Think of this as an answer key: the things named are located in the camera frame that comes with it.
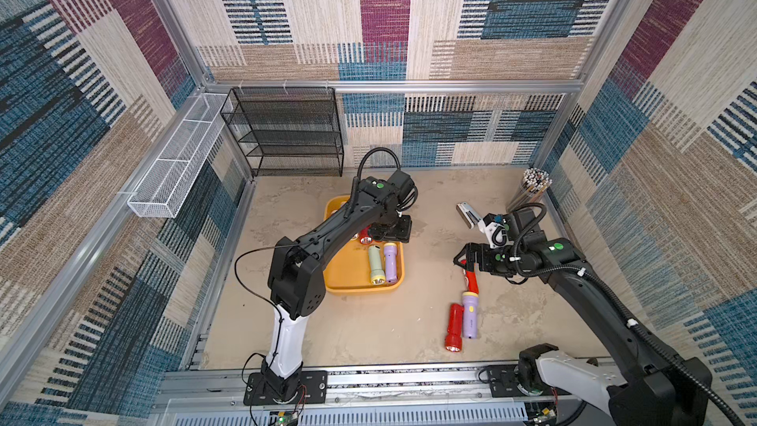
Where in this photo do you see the yellow plastic storage tray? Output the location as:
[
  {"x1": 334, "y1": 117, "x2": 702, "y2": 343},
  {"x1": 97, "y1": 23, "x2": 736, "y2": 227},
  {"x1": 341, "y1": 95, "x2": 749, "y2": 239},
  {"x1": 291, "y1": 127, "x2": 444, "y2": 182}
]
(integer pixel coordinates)
[{"x1": 322, "y1": 194, "x2": 406, "y2": 295}]

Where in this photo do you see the white wire wall basket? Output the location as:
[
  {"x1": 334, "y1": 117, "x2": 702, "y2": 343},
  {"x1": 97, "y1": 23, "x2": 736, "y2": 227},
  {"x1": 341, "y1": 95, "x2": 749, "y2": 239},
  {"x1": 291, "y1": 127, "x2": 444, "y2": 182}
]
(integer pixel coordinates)
[{"x1": 127, "y1": 94, "x2": 226, "y2": 219}]

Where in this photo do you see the light blue stapler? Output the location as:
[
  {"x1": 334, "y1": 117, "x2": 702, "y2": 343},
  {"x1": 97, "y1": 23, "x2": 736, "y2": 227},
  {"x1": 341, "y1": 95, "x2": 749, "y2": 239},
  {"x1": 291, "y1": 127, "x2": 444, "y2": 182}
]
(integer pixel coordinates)
[{"x1": 457, "y1": 202, "x2": 481, "y2": 229}]

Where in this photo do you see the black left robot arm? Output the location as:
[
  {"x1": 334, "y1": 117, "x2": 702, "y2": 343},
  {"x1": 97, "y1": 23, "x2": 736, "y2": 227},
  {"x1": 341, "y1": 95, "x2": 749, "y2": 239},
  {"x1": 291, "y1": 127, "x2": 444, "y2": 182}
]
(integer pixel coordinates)
[{"x1": 263, "y1": 170, "x2": 417, "y2": 380}]

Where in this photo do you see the mint green flashlight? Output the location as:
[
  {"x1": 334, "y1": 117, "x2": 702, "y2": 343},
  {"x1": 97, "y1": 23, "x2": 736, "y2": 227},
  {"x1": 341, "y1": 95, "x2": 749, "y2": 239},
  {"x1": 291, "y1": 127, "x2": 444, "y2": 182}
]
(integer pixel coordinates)
[{"x1": 368, "y1": 246, "x2": 386, "y2": 286}]

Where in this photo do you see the clear cup of pencils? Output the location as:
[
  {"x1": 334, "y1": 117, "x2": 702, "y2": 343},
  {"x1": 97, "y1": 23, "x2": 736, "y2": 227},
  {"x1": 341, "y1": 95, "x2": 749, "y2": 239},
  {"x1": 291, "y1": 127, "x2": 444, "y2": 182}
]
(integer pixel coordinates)
[{"x1": 508, "y1": 168, "x2": 552, "y2": 212}]

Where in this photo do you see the red flashlight bottom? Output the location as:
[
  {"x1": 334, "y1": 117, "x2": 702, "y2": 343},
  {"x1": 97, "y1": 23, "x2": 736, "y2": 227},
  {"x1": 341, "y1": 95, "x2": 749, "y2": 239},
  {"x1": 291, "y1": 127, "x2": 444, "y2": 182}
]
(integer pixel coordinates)
[{"x1": 445, "y1": 303, "x2": 464, "y2": 352}]

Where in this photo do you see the aluminium front rail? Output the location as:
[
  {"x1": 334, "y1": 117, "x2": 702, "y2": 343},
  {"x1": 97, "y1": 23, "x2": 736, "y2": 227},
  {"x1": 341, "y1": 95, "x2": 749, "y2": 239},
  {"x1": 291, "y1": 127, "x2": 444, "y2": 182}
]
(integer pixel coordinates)
[{"x1": 147, "y1": 356, "x2": 675, "y2": 426}]

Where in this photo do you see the red flashlight two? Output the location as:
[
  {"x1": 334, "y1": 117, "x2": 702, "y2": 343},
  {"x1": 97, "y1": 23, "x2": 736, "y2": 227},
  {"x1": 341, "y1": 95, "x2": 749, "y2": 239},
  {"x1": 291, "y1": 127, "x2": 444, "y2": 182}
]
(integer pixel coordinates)
[{"x1": 358, "y1": 227, "x2": 373, "y2": 246}]

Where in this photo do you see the black mesh shelf rack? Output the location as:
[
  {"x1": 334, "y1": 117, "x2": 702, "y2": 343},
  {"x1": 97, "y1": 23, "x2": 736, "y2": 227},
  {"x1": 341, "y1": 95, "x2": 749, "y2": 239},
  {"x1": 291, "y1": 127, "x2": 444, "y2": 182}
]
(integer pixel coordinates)
[{"x1": 221, "y1": 87, "x2": 344, "y2": 177}]

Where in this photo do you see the red flashlight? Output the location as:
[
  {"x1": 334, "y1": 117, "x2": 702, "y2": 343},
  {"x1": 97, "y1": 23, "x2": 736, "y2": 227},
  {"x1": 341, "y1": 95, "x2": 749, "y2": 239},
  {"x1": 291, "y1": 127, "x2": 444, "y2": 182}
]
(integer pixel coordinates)
[
  {"x1": 464, "y1": 270, "x2": 479, "y2": 294},
  {"x1": 445, "y1": 303, "x2": 464, "y2": 352}
]

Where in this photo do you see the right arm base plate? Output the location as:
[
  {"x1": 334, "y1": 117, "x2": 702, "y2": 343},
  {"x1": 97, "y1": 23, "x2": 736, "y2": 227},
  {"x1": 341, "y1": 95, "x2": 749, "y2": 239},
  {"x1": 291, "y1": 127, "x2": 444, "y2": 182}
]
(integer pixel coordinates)
[{"x1": 485, "y1": 364, "x2": 526, "y2": 398}]

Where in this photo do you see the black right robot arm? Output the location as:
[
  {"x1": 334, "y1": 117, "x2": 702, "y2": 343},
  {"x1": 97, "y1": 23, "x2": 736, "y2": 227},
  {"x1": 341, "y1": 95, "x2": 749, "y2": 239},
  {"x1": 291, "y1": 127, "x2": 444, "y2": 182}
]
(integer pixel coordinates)
[{"x1": 453, "y1": 202, "x2": 742, "y2": 425}]

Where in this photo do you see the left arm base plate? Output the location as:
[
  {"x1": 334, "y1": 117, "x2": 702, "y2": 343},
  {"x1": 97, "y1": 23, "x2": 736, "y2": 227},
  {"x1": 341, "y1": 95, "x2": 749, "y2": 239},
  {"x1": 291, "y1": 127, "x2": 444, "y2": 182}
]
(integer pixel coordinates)
[{"x1": 242, "y1": 370, "x2": 328, "y2": 406}]

